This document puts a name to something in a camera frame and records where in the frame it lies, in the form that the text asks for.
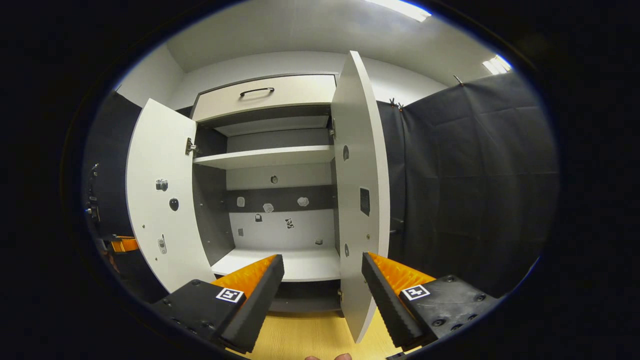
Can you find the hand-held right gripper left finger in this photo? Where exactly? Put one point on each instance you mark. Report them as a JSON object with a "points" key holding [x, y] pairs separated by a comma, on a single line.
{"points": [[252, 305]]}

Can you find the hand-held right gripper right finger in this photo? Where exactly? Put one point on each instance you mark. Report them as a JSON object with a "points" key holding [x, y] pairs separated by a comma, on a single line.
{"points": [[387, 305]]}

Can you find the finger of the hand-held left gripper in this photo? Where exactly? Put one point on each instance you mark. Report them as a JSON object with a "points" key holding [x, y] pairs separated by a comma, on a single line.
{"points": [[126, 245]]}

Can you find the beige cabinet door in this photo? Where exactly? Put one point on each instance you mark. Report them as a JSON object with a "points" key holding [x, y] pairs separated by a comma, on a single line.
{"points": [[357, 150], [160, 225]]}

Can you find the white cabinet bottom shelf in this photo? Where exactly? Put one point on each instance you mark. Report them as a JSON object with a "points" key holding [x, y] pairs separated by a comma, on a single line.
{"points": [[310, 265]]}

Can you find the white cabinet shelf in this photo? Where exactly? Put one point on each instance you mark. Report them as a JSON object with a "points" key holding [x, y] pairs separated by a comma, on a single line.
{"points": [[272, 125], [310, 265], [265, 157]]}

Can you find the grey double-door shoe cabinet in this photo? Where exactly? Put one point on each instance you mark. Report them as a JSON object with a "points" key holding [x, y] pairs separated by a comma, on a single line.
{"points": [[215, 215]]}

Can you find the metal left door hinge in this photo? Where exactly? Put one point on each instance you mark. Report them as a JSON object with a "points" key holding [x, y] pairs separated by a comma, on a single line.
{"points": [[191, 147]]}

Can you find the metal door hinge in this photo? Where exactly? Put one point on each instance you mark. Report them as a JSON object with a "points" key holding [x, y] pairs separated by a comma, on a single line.
{"points": [[191, 147], [331, 133]]}

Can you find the metal right door hinge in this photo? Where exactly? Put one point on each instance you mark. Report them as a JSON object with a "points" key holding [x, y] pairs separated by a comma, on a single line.
{"points": [[331, 133]]}

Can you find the white cabinet top shelf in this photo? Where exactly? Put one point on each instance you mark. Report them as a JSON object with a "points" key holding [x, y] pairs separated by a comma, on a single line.
{"points": [[272, 125]]}

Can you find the beige cabinet drawer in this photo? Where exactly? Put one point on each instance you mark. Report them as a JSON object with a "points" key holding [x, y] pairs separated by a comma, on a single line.
{"points": [[300, 92]]}

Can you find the black backdrop cloth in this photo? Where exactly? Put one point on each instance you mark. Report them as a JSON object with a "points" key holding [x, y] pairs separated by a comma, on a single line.
{"points": [[475, 175]]}

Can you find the black cloth clip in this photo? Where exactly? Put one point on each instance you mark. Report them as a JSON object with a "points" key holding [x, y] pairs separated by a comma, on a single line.
{"points": [[396, 104], [458, 80]]}

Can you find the small ceiling light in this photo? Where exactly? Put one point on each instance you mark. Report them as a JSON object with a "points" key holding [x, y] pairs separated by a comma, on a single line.
{"points": [[497, 65]]}

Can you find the long ceiling light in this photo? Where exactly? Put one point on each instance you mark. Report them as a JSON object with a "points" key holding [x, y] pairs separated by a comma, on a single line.
{"points": [[400, 9]]}

